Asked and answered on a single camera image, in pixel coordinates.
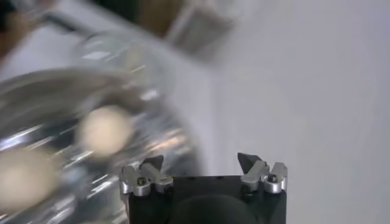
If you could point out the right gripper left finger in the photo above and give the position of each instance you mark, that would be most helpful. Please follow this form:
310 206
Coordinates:
146 179

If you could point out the white side desk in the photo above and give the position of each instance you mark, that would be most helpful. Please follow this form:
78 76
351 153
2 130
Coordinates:
198 33

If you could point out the white steamed baozi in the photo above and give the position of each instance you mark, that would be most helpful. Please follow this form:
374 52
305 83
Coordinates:
105 131
21 179

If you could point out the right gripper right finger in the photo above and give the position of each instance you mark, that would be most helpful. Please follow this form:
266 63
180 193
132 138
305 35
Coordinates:
259 173

